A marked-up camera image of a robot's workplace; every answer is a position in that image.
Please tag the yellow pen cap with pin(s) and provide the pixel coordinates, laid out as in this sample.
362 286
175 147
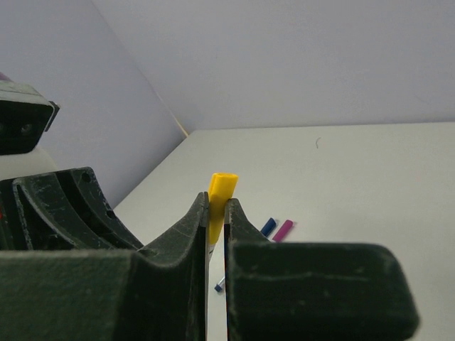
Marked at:
221 189

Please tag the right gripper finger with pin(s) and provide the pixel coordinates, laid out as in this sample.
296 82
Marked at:
312 290
159 292

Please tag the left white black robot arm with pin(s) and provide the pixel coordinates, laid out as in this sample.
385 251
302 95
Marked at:
25 116

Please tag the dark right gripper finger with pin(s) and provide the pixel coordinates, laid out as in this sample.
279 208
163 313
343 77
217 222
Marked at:
47 218
87 199

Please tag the blue whiteboard marker pen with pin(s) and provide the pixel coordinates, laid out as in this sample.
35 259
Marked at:
267 229

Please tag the purple whiteboard marker pen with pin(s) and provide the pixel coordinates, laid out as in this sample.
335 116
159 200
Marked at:
283 231

